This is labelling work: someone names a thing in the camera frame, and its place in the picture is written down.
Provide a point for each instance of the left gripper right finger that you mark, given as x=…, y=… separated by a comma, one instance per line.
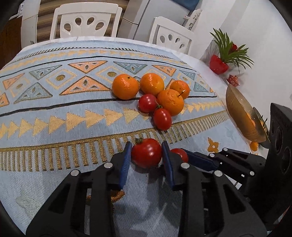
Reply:
x=212, y=203

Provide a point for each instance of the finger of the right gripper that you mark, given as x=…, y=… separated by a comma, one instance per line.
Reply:
x=201, y=161
x=238, y=165

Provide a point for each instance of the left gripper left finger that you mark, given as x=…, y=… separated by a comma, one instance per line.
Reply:
x=63, y=213

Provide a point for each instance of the cherry tomato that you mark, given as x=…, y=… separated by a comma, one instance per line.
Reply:
x=147, y=103
x=181, y=153
x=146, y=153
x=162, y=118

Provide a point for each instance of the stemmed mandarin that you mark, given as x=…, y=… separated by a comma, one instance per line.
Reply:
x=171, y=100

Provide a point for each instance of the small mandarin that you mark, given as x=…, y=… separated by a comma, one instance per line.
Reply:
x=182, y=87

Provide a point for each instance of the amber glass bowl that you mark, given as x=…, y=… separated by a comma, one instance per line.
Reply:
x=244, y=115

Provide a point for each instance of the red star ornament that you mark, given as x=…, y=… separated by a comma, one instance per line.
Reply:
x=233, y=80

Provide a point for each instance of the patterned blue table runner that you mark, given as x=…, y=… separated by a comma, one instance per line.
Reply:
x=58, y=113

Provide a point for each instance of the red potted plant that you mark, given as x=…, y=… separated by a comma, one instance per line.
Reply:
x=229, y=53

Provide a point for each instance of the right white chair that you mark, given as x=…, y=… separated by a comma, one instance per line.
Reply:
x=169, y=34

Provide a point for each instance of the white chair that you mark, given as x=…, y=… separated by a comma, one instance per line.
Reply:
x=169, y=34
x=85, y=19

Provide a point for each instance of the white refrigerator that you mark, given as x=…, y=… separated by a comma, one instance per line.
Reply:
x=139, y=16

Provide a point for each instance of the left white chair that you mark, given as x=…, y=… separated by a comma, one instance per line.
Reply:
x=85, y=19

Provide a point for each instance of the brown wooden sideboard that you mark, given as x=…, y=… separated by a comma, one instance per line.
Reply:
x=10, y=43

